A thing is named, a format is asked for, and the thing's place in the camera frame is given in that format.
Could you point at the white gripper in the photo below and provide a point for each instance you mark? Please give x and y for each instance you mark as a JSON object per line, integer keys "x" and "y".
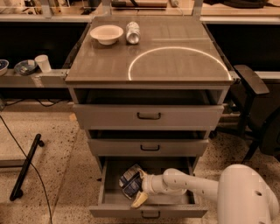
{"x": 150, "y": 185}

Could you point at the blue chip bag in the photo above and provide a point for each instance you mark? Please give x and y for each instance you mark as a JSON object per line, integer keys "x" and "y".
{"x": 131, "y": 182}

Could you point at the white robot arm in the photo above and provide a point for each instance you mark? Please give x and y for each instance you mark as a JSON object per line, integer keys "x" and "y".
{"x": 241, "y": 194}

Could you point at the bottom grey drawer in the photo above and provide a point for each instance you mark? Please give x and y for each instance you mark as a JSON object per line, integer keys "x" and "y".
{"x": 113, "y": 203}

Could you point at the grey drawer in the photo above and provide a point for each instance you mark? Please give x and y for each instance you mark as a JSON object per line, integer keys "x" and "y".
{"x": 147, "y": 117}
{"x": 113, "y": 203}
{"x": 148, "y": 147}

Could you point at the middle grey drawer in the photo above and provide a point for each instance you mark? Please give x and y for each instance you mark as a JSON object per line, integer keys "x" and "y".
{"x": 148, "y": 147}

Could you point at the top grey drawer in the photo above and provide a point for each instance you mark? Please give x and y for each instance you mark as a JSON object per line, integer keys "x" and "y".
{"x": 147, "y": 117}

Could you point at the grey drawer cabinet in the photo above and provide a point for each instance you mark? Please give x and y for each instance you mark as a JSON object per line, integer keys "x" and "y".
{"x": 175, "y": 63}

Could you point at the white bowl on counter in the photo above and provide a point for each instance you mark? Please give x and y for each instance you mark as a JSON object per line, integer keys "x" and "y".
{"x": 106, "y": 34}

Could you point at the black floor bar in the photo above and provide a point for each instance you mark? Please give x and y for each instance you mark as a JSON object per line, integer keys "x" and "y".
{"x": 17, "y": 192}

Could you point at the black office chair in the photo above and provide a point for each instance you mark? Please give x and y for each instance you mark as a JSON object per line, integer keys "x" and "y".
{"x": 258, "y": 102}

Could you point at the silver soda can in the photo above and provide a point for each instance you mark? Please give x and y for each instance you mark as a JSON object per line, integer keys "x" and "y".
{"x": 133, "y": 33}

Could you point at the white paper cup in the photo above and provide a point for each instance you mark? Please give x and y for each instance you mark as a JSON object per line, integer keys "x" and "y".
{"x": 43, "y": 63}

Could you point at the blue bowl with items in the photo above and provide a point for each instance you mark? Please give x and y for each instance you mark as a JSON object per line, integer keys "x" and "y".
{"x": 26, "y": 67}

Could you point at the blue bowl at edge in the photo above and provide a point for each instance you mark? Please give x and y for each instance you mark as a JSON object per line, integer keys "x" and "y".
{"x": 4, "y": 63}

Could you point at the grey side shelf rail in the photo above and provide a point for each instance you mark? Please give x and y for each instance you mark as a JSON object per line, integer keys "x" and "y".
{"x": 54, "y": 79}

